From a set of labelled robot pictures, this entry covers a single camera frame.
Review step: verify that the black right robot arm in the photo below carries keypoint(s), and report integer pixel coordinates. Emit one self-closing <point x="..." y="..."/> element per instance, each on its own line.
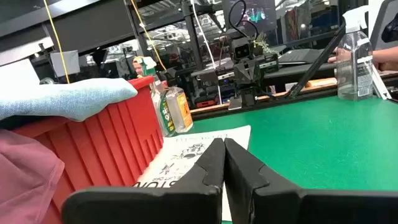
<point x="270" y="62"/>

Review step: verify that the light blue jeans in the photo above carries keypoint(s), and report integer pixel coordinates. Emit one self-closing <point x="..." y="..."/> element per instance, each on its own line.
<point x="62" y="96"/>

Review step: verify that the green-label spray bottle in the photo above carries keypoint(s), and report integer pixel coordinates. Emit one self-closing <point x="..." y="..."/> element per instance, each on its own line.
<point x="166" y="119"/>

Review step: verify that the person's hand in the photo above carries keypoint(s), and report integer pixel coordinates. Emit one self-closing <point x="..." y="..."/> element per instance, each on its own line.
<point x="337" y="56"/>

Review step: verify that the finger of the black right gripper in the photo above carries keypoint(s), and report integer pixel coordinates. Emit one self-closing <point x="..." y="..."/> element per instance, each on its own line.
<point x="252" y="98"/>
<point x="243" y="98"/>

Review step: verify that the dark computer monitor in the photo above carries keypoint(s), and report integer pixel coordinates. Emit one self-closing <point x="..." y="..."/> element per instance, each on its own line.
<point x="253" y="14"/>

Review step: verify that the maroon shirt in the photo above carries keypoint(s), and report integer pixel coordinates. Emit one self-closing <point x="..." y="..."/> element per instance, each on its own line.
<point x="25" y="174"/>

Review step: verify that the black metal rack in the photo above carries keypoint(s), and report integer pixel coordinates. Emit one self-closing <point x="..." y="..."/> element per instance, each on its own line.
<point x="93" y="28"/>

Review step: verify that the person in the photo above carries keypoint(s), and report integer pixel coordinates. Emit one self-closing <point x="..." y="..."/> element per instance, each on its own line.
<point x="138" y="67"/>

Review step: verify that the red plastic laundry bin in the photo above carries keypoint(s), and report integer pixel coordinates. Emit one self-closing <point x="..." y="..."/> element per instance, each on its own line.
<point x="118" y="140"/>

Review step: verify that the black frame strut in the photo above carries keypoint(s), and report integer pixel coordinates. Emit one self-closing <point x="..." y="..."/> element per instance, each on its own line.
<point x="317" y="62"/>

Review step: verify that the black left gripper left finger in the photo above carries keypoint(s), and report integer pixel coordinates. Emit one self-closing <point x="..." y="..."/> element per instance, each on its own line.
<point x="155" y="205"/>

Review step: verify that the dark laptop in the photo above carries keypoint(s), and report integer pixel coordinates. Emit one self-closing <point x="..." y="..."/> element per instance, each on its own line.
<point x="298" y="56"/>

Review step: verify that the green table mat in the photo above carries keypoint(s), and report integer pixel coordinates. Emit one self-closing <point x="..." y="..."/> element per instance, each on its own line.
<point x="311" y="140"/>

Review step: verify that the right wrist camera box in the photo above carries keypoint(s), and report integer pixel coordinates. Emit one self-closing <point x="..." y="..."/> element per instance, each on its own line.
<point x="242" y="48"/>

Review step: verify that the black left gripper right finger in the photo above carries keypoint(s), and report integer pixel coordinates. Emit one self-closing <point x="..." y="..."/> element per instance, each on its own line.
<point x="280" y="205"/>

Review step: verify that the clear spray bottle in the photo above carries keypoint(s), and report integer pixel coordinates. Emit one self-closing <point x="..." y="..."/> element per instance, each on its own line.
<point x="354" y="62"/>

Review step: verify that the person's forearm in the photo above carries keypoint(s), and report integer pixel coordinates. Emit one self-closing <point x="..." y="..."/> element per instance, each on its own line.
<point x="385" y="56"/>

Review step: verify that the white printed tote bag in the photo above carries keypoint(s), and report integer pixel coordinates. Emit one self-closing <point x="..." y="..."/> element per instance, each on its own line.
<point x="183" y="152"/>

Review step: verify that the orange-label pump bottle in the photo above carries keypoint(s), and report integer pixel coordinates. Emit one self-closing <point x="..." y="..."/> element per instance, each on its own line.
<point x="182" y="109"/>

